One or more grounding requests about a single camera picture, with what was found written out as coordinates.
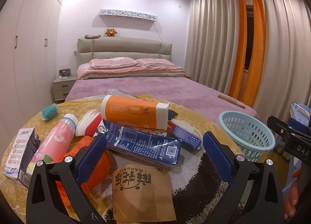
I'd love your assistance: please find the pink yogurt drink bottle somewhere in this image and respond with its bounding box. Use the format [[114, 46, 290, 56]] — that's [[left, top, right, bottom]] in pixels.
[[26, 113, 78, 177]]

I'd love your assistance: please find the orange plastic bag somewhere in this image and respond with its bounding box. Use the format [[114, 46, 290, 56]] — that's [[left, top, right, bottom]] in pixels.
[[56, 136, 111, 207]]

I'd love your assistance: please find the dark blue white carton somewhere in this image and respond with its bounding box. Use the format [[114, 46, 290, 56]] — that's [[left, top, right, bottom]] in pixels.
[[3, 128, 40, 189]]

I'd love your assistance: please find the teal clay packet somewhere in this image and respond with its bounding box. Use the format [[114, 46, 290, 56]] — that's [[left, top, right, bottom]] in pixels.
[[40, 104, 58, 121]]

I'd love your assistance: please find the blue milk carton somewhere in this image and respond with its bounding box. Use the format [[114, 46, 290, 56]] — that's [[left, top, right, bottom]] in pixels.
[[96, 120, 181, 169]]

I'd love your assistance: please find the clear plastic bottle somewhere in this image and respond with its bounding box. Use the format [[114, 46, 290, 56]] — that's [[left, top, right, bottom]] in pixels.
[[106, 89, 138, 99]]

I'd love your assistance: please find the person's right hand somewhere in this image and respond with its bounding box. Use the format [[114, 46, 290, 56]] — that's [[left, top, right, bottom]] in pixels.
[[284, 167, 301, 220]]

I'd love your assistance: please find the light blue plastic basket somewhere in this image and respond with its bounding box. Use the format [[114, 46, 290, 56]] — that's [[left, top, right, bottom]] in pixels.
[[218, 111, 276, 162]]

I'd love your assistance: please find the beige curtain right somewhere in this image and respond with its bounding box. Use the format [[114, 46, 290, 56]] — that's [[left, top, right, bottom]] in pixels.
[[253, 0, 310, 122]]

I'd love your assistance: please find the beige curtain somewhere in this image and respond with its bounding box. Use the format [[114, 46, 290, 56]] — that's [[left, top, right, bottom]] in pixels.
[[184, 0, 240, 94], [253, 0, 310, 122]]

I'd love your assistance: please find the wooden stick on bed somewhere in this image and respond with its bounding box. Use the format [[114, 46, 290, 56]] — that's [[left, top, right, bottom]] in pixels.
[[217, 94, 246, 109]]

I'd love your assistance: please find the red white paper cup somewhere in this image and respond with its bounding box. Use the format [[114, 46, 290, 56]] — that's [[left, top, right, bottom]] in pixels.
[[75, 109, 102, 137]]

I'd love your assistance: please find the orange curtain left strip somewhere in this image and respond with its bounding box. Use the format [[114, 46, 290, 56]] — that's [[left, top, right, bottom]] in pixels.
[[228, 0, 247, 99]]

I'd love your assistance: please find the brown paper bag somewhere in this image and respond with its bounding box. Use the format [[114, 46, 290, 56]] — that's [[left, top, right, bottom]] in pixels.
[[112, 164, 176, 222]]

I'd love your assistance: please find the blue red small box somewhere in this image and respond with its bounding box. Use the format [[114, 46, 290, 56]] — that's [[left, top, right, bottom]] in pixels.
[[167, 119, 202, 150]]

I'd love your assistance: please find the grey nightstand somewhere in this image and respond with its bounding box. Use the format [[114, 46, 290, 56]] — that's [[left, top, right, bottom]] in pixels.
[[53, 75, 78, 102]]

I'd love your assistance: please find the orange white paper tube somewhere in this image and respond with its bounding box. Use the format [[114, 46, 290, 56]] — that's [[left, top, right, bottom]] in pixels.
[[100, 95, 170, 130]]

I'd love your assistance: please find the beige curtain left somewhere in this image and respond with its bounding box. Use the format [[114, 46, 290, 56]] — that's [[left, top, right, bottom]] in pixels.
[[184, 0, 240, 94]]

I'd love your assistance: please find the bed with purple cover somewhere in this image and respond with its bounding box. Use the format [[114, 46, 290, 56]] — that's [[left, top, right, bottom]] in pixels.
[[66, 77, 259, 124]]

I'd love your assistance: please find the left pink pillow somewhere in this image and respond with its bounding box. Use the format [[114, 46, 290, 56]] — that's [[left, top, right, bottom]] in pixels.
[[89, 57, 138, 69]]

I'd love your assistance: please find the pink pillow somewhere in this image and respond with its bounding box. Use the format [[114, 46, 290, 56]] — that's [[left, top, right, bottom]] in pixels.
[[136, 58, 175, 67], [89, 57, 138, 69]]

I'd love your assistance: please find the beige padded headboard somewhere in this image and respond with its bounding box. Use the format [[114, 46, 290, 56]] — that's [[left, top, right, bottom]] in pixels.
[[74, 37, 172, 65]]

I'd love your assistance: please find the right pink pillow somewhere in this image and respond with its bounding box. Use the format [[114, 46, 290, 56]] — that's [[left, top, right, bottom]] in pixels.
[[136, 58, 175, 67]]

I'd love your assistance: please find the dark item on headboard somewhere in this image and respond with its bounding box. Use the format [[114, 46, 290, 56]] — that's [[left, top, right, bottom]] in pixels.
[[85, 35, 101, 39]]

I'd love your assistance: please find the orange plush toy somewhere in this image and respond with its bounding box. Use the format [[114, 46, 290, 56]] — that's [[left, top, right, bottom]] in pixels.
[[104, 28, 118, 37]]

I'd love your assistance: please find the white wardrobe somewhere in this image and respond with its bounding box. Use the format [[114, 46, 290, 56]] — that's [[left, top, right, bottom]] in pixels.
[[1, 0, 62, 153]]

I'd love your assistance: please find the dark picture frame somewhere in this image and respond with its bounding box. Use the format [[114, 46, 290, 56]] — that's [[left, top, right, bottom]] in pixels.
[[59, 69, 71, 78]]

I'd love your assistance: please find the white decorative wall shelf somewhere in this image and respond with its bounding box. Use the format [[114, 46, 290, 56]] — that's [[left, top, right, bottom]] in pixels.
[[99, 9, 158, 21]]

